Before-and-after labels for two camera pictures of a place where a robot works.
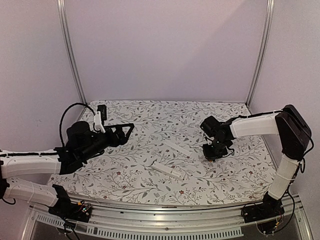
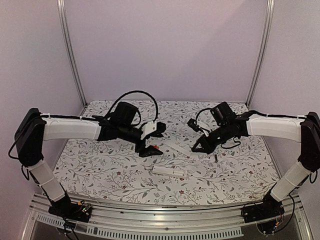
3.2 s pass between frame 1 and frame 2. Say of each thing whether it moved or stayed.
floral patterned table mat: stayed
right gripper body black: moved
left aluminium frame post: stayed
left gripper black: moved
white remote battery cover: stayed
